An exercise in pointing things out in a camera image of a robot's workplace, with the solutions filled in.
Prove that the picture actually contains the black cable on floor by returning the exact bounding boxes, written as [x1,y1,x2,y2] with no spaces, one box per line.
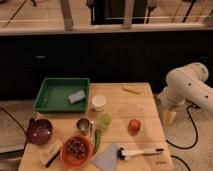
[165,105,200,150]

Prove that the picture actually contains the green plastic cup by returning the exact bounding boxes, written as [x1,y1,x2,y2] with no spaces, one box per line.
[98,113,111,129]

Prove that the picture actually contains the orange bowl with nuts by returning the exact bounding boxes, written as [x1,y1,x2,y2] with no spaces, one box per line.
[60,135,93,169]

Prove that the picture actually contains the metal spoon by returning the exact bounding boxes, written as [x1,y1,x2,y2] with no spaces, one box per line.
[89,120,94,140]

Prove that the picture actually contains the blue grey cloth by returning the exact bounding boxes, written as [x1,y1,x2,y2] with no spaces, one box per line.
[91,144,118,171]

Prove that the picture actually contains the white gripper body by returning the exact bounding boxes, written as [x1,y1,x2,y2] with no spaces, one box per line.
[158,87,185,108]

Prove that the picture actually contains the white paper cup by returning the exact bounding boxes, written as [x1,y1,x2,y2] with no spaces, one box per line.
[92,95,107,112]

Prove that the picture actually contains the purple bowl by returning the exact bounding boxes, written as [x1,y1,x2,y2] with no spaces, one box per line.
[26,119,53,145]

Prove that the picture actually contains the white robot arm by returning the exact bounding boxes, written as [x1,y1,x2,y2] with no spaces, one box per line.
[158,62,213,127]

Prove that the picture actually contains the green plastic tray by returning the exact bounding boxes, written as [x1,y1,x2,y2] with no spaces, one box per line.
[33,78,90,113]

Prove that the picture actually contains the green chili pepper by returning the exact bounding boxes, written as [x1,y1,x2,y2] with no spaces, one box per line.
[93,128,101,155]

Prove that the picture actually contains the yellow banana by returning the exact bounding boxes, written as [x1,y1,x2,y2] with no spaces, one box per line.
[122,86,142,94]

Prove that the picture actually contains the white handled brush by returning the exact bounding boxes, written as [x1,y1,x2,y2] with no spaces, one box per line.
[117,147,164,160]

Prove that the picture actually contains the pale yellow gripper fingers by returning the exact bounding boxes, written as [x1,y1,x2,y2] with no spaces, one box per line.
[163,109,177,126]

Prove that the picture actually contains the small metal cup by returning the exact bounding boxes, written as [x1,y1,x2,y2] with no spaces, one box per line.
[76,118,90,134]

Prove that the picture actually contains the blue grey sponge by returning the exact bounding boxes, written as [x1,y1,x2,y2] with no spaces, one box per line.
[68,90,86,104]

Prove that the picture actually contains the red apple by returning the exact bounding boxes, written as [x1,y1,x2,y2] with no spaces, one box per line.
[129,119,141,132]

